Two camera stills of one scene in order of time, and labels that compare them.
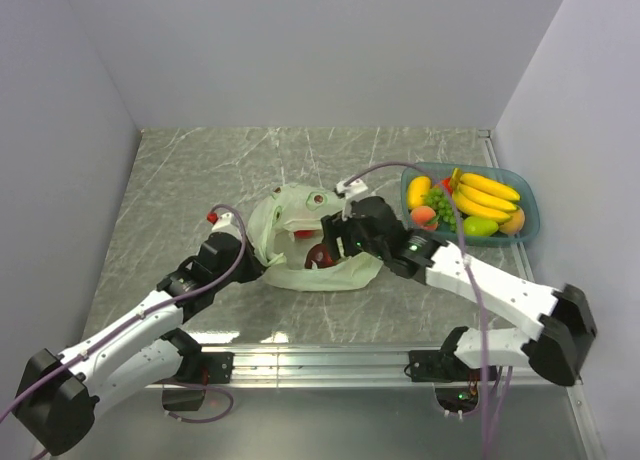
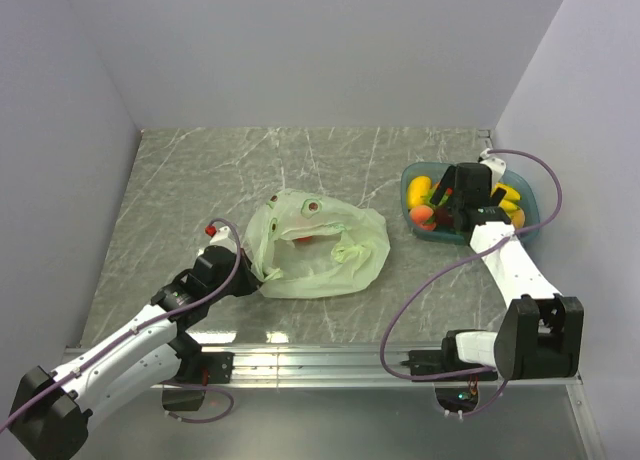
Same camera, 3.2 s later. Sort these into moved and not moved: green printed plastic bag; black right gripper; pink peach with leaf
Moved: black right gripper
Not moved: green printed plastic bag; pink peach with leaf
